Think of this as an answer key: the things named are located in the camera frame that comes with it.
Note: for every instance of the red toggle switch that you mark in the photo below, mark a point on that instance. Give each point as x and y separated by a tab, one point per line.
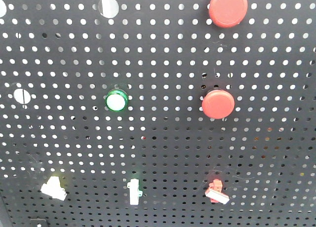
215	194

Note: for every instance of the black perforated pegboard panel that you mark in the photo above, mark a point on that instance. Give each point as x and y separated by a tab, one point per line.
60	58

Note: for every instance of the green indicator light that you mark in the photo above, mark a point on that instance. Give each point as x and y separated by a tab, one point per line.
116	100

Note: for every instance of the small red push button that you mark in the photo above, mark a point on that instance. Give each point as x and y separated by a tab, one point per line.
218	104

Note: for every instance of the large red push button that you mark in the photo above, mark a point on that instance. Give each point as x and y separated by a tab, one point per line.
227	13

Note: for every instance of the green toggle switch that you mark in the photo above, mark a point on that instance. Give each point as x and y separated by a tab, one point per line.
134	192

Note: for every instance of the yellow toggle switch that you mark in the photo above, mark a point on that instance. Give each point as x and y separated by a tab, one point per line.
53	189

